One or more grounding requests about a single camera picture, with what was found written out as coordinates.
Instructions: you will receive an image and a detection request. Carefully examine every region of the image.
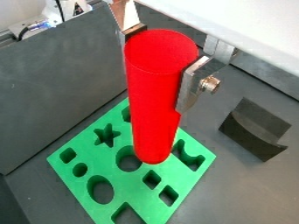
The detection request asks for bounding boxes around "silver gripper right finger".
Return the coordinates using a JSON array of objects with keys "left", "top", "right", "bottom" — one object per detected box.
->
[{"left": 175, "top": 35, "right": 238, "bottom": 114}]

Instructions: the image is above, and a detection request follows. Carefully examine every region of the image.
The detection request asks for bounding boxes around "dark grey raised panel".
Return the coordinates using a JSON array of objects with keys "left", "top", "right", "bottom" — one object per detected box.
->
[{"left": 0, "top": 3, "right": 127, "bottom": 175}]

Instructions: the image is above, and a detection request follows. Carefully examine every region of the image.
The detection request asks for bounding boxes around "red cylinder peg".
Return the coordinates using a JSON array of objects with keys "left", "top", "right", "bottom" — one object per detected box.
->
[{"left": 124, "top": 29, "right": 199, "bottom": 165}]

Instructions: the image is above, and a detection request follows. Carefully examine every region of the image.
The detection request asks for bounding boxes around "black curved block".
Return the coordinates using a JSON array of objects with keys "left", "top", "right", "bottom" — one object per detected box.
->
[{"left": 219, "top": 97, "right": 291, "bottom": 162}]

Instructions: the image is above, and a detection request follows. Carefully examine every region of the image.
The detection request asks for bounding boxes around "green shape sorter board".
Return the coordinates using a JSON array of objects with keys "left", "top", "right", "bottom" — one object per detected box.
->
[{"left": 47, "top": 101, "right": 217, "bottom": 224}]

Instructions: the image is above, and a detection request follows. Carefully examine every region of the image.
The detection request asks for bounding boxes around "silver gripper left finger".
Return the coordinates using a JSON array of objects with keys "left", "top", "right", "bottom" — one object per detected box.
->
[{"left": 107, "top": 0, "right": 147, "bottom": 46}]

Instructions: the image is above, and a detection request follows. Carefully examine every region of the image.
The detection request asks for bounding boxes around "white device with cable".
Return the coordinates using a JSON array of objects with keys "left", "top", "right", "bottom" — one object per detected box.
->
[{"left": 8, "top": 0, "right": 92, "bottom": 41}]

